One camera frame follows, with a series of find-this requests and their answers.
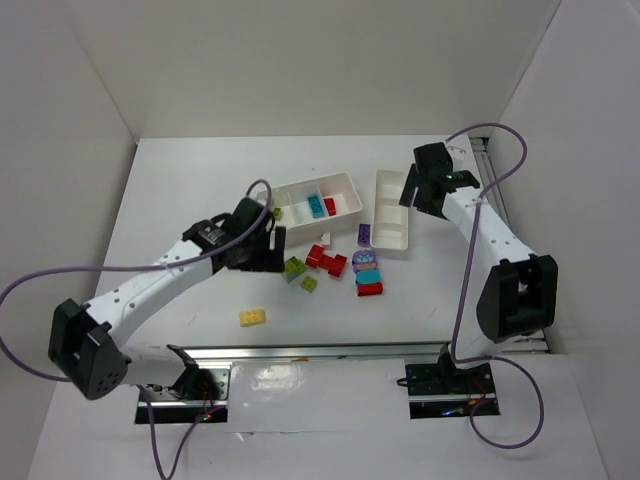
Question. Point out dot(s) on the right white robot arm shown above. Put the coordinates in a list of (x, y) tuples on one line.
[(508, 292)]

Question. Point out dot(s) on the purple flower lego piece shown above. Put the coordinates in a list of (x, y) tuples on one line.
[(365, 259)]

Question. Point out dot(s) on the small red lego brick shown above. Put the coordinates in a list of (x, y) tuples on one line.
[(330, 206)]

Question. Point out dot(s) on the teal rounded lego brick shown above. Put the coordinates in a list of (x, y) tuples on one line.
[(368, 276)]

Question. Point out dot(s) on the small green square lego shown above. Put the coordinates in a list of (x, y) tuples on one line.
[(309, 284)]

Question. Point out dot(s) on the purple lego brick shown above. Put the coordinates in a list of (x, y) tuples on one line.
[(364, 234)]

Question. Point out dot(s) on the teal long lego brick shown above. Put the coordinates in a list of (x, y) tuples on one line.
[(316, 206)]

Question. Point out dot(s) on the red lego cluster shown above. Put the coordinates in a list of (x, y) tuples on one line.
[(317, 258)]

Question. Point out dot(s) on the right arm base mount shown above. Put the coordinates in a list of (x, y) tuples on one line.
[(434, 393)]

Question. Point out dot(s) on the narrow white divided tray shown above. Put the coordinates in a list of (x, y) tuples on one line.
[(390, 221)]

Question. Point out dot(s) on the yellow lego brick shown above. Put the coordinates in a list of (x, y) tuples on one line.
[(250, 318)]

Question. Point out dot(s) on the wide white divided tray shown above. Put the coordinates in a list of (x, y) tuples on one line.
[(297, 219)]

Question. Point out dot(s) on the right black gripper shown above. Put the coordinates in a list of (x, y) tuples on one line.
[(422, 185)]

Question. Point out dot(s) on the red rounded lego brick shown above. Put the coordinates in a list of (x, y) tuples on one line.
[(370, 289)]

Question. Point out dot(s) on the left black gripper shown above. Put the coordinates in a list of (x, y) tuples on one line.
[(270, 251)]

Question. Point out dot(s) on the aluminium rail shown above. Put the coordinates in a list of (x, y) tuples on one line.
[(410, 351)]

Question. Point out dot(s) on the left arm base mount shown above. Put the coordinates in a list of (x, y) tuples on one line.
[(182, 389)]

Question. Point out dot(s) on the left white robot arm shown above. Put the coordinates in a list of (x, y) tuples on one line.
[(87, 342)]

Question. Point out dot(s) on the green and teal lego stack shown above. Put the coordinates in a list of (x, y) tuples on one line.
[(293, 268)]

